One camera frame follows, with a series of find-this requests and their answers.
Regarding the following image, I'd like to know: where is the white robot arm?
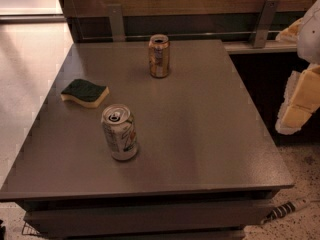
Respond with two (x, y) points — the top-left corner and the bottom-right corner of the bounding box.
(275, 0), (320, 135)

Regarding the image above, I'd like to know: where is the white green soda can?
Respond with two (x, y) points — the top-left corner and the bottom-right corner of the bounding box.
(101, 104), (138, 161)

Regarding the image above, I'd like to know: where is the striped cable on floor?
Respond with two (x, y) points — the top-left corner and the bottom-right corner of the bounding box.
(260, 197), (311, 225)

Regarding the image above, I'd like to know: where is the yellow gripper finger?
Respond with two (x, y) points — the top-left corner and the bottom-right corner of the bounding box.
(275, 19), (302, 43)
(275, 64), (320, 135)

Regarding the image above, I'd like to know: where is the green yellow sponge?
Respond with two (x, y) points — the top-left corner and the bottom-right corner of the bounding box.
(61, 79), (109, 108)

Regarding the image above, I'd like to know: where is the grey drawer cabinet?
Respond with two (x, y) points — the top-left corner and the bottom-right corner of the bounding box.
(0, 40), (293, 239)

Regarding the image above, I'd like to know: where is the right metal bracket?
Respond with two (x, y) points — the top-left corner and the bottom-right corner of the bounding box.
(251, 0), (280, 49)

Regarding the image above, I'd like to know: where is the left metal bracket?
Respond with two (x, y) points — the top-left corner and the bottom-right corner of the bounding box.
(107, 4), (126, 42)

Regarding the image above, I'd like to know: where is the orange soda can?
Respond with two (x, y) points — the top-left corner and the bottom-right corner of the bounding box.
(149, 34), (170, 78)

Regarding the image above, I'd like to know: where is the metal bracket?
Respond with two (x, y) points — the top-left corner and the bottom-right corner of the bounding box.
(107, 4), (126, 42)
(251, 0), (280, 49)

